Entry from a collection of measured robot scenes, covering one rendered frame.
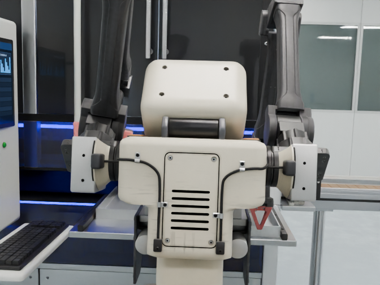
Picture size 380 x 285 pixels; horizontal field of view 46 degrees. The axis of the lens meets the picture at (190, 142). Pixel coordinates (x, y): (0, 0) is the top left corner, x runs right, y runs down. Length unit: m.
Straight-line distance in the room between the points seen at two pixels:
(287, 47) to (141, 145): 0.49
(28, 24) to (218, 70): 1.09
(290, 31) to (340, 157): 5.54
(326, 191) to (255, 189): 1.12
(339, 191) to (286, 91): 0.94
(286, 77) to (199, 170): 0.38
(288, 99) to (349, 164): 5.67
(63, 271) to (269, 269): 0.84
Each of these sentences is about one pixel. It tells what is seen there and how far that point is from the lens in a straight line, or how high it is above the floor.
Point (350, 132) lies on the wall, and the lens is 6.64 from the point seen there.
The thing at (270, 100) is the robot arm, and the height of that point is 1.30.
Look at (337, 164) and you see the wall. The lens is 6.66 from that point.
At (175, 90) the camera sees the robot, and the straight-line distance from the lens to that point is 0.87.
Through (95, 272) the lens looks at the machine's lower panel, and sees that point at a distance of 1.92.
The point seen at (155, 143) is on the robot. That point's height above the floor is 1.23.
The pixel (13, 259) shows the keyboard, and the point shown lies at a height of 0.83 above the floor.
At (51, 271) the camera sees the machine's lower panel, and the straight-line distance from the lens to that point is 1.97.
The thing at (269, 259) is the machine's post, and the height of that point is 0.66.
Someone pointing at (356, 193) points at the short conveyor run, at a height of 0.91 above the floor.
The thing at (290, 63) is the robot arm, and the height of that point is 1.39.
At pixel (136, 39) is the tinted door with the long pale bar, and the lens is 1.75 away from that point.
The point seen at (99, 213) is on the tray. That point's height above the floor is 0.90.
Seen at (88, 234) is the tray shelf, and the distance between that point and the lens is 1.43.
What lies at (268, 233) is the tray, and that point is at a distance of 1.42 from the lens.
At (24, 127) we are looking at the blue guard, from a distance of 1.86.
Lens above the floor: 1.34
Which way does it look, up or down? 7 degrees down
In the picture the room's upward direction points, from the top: 2 degrees clockwise
